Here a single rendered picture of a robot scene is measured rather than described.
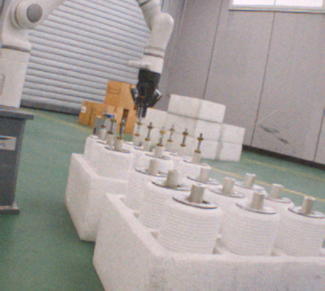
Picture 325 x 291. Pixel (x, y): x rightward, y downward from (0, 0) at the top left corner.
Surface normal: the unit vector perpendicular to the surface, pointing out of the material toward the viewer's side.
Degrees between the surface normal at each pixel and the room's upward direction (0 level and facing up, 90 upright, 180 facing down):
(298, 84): 90
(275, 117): 90
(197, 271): 90
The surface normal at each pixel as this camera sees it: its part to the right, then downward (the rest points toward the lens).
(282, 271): 0.31, 0.11
